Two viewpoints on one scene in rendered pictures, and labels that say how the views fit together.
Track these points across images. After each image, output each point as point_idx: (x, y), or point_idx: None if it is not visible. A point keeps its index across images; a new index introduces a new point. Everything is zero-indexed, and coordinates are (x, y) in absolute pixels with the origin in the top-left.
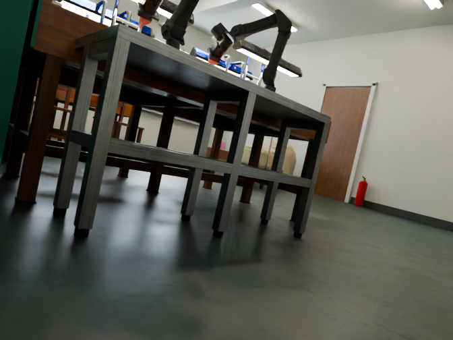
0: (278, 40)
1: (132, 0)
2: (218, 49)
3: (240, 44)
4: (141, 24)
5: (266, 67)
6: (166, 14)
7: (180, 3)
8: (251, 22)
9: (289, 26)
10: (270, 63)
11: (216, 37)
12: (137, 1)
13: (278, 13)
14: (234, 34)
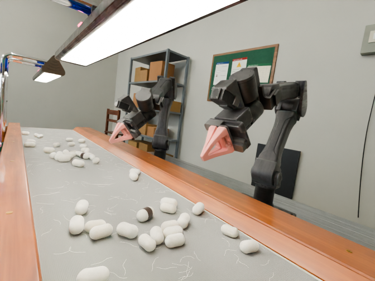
0: (169, 106)
1: (91, 28)
2: (143, 124)
3: (65, 72)
4: (216, 156)
5: (166, 135)
6: (86, 56)
7: (282, 143)
8: (163, 88)
9: (176, 94)
10: (166, 129)
11: (148, 110)
12: (102, 38)
13: (175, 81)
14: (163, 106)
